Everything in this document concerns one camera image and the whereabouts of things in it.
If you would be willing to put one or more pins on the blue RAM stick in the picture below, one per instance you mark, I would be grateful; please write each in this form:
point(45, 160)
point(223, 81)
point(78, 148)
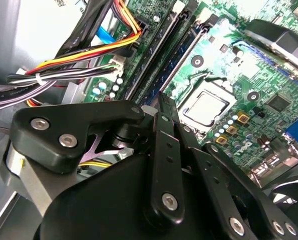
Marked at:
point(175, 63)

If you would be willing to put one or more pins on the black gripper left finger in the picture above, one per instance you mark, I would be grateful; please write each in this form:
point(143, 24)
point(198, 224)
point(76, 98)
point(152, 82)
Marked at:
point(51, 131)

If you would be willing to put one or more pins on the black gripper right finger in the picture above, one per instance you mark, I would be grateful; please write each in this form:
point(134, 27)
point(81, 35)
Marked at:
point(214, 180)

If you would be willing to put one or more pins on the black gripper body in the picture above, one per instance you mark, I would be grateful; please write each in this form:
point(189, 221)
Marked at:
point(101, 212)

